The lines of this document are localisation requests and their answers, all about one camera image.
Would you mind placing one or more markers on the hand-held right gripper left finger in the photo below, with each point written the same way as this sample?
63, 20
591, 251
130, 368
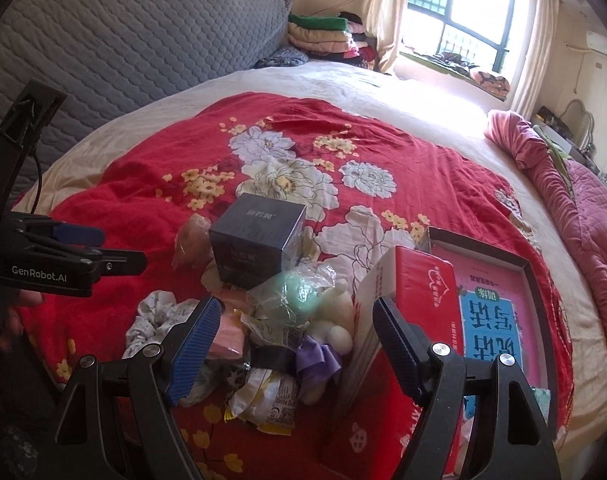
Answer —
193, 350

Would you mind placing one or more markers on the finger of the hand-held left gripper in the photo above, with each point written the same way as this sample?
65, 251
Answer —
123, 263
78, 234

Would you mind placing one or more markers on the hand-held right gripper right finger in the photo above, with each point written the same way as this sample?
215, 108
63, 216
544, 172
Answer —
398, 355

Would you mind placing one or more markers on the white floral scrunchie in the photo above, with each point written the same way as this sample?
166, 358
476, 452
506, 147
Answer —
153, 315

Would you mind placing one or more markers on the peach sponge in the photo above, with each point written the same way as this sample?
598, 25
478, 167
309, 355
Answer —
193, 240

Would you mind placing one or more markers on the red tissue pack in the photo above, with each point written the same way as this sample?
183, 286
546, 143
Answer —
418, 280

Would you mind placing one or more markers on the white plush toy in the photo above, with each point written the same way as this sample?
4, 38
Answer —
333, 310

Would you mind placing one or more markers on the person's left hand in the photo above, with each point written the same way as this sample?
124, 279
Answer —
11, 327

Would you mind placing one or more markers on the purple scrunchie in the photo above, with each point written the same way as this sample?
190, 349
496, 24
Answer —
318, 355

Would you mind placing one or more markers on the yellow white snack packet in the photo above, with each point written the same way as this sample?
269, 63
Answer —
263, 400

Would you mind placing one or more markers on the red floral blanket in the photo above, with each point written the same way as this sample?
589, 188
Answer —
158, 160

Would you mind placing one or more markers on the green puff in clear bag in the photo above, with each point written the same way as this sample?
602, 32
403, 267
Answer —
293, 295

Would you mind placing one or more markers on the pink book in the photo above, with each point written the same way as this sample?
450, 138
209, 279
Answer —
503, 300

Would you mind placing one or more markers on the black cube box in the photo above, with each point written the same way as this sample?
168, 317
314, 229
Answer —
253, 240

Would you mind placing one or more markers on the grey quilted headboard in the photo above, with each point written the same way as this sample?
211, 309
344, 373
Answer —
133, 35

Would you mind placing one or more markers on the bed with cream sheet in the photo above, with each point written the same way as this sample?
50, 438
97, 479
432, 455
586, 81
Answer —
433, 110

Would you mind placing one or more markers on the green cloth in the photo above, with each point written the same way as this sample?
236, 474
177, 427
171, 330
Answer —
556, 152

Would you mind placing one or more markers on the dark patterned pillow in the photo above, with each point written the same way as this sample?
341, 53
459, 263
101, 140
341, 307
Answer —
283, 57

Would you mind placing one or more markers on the dressing table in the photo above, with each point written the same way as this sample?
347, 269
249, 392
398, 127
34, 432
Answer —
553, 134

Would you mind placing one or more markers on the patterned cushion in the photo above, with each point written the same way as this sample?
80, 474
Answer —
491, 84

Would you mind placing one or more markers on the pink folded quilt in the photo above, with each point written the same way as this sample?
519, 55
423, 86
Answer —
323, 48

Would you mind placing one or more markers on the dark clothes on sill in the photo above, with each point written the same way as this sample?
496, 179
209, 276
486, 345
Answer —
443, 62

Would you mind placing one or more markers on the dressing table mirror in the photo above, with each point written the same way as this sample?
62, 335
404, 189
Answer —
578, 120

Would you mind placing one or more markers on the beige folded quilt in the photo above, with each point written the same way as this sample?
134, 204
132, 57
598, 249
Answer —
318, 35

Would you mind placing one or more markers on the green folded blanket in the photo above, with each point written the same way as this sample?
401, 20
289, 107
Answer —
318, 22

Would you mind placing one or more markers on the pile of dark clothes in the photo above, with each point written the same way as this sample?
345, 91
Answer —
363, 40

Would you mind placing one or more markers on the cream curtain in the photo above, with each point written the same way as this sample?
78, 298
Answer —
536, 45
386, 10

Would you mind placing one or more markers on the barred window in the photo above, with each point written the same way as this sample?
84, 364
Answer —
463, 10

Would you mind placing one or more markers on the white air conditioner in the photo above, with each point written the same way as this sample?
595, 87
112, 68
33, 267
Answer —
606, 45

